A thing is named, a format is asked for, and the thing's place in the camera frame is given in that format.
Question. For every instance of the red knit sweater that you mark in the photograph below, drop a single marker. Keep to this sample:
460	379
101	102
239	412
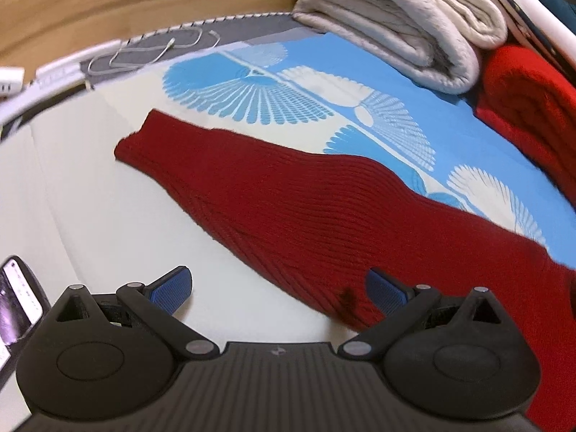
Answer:
292	198

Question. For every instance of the white power strip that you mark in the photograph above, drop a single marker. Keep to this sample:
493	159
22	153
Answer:
9	80

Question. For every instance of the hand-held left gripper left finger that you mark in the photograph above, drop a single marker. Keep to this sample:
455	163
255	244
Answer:
171	287

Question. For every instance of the folded beige blanket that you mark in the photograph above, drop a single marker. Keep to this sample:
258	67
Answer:
405	22

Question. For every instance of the grey mattress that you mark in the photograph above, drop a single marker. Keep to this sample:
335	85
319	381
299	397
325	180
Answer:
252	27

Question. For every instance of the white plastic frame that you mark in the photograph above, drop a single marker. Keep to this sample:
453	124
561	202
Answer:
540	0

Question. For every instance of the folded red cloth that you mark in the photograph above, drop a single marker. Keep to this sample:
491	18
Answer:
531	99

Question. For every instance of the black smartphone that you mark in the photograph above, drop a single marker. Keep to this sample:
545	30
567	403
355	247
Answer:
18	297

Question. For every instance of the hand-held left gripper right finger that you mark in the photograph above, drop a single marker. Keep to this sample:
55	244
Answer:
384	291

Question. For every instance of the blue and white printed bedsheet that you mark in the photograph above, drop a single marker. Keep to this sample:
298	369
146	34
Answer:
405	85

